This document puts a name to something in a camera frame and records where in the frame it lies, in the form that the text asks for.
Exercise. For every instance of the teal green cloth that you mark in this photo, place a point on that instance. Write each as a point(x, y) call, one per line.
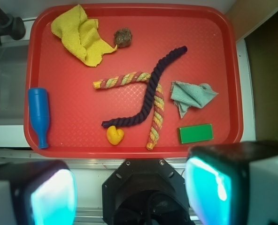
point(186, 95)

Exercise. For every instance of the blue plastic bottle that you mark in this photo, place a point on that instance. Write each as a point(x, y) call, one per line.
point(39, 114)

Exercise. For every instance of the green rectangular block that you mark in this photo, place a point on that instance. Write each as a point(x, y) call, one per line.
point(196, 133)

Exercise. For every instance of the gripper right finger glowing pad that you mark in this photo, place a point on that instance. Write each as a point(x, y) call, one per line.
point(234, 184)

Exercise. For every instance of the grey metal sink basin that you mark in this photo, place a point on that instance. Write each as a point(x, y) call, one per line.
point(13, 65)

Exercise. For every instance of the black sink faucet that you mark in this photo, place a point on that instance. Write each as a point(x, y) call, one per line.
point(11, 26)

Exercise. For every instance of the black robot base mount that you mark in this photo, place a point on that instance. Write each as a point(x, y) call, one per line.
point(145, 192)

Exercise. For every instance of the brown rough rock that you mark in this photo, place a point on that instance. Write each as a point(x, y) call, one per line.
point(123, 37)

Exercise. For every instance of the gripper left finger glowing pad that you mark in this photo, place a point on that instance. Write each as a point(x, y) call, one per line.
point(37, 193)

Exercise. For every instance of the yellow rubber duck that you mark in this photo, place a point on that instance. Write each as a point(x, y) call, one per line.
point(114, 135)

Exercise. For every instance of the yellow cloth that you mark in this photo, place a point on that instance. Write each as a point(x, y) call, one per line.
point(79, 35)

